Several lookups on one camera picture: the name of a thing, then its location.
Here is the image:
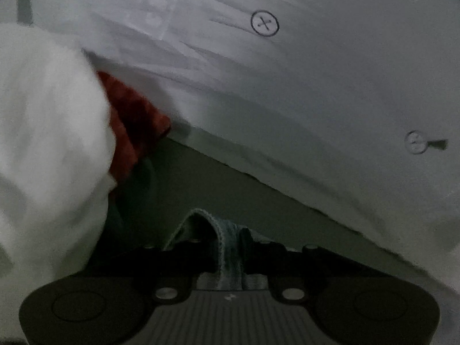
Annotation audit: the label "red garment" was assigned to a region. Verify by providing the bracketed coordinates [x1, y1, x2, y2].
[97, 71, 172, 182]

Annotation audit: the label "blue denim jeans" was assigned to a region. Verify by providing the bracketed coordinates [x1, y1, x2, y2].
[164, 209, 293, 290]

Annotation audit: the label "white carrot print sheet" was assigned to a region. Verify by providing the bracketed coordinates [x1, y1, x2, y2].
[1, 0, 459, 290]

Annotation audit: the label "white shirt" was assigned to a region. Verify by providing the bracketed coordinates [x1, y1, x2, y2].
[1, 23, 115, 340]

